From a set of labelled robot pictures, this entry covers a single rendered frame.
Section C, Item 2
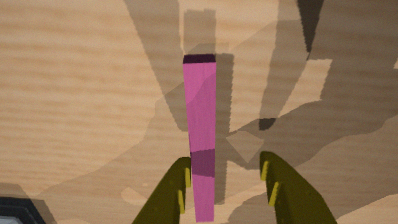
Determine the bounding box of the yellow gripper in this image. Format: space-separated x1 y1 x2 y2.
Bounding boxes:
132 151 338 224

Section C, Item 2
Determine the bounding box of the pink rod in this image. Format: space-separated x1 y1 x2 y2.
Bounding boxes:
183 54 216 222

